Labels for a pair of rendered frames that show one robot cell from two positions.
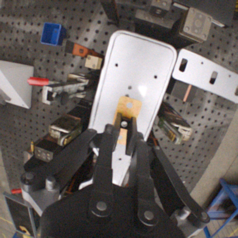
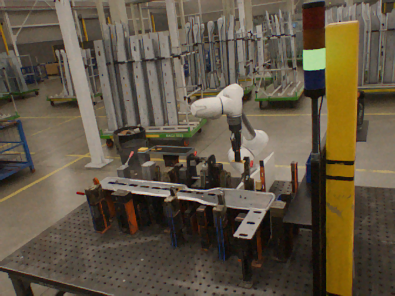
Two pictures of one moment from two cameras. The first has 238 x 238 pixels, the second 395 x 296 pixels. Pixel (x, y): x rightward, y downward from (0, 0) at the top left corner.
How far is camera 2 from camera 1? 206 cm
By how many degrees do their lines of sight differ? 64
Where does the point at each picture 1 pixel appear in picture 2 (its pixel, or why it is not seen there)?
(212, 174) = not seen: outside the picture
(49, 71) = not seen: hidden behind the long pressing
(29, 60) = not seen: hidden behind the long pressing
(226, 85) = (246, 229)
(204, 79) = (249, 219)
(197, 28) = (275, 204)
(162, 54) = (263, 205)
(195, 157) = (158, 285)
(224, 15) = (288, 218)
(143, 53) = (263, 201)
